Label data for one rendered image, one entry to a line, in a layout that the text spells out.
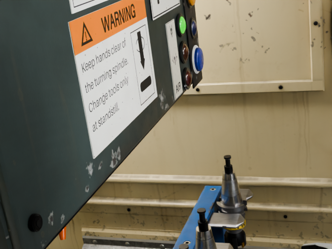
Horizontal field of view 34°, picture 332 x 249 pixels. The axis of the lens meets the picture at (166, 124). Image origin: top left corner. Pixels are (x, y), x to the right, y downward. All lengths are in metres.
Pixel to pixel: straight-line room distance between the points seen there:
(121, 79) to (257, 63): 0.97
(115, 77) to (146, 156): 1.15
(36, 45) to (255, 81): 1.11
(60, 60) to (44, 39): 0.02
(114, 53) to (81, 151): 0.10
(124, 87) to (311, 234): 1.19
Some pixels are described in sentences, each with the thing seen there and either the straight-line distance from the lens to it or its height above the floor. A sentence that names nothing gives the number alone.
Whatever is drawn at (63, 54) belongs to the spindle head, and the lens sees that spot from 0.38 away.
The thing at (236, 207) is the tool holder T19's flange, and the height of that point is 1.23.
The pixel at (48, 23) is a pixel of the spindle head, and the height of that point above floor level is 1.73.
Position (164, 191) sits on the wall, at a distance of 1.63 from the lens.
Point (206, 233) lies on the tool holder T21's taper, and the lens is 0.93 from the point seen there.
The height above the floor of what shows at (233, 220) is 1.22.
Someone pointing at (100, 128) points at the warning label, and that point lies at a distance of 0.43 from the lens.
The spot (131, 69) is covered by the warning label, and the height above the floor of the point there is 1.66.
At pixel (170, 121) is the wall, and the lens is 1.53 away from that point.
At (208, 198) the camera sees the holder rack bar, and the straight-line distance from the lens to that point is 1.17.
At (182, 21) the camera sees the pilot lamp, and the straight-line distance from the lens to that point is 0.63.
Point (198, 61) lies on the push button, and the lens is 0.68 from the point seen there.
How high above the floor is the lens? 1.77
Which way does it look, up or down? 19 degrees down
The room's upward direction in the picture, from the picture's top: 8 degrees counter-clockwise
